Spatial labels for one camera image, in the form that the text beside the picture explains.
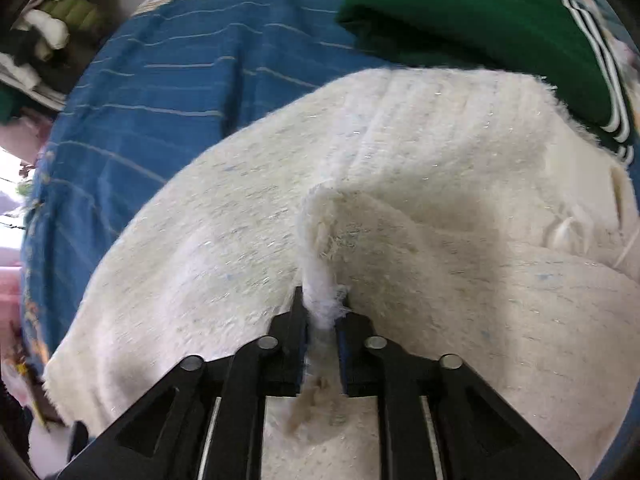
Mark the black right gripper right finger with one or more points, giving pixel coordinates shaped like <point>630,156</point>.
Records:
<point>438,419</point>

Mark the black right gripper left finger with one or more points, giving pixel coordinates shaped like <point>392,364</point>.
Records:
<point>203,419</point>

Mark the white fluffy sweater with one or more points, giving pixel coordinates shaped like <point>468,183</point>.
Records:
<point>460,210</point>

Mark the clothes pile on shelf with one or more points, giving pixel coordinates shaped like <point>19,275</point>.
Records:
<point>46,45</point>

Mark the blue striped bed sheet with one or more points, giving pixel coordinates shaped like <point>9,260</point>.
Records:
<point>169,84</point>

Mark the green garment with white stripes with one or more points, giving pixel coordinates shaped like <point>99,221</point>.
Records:
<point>559,41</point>

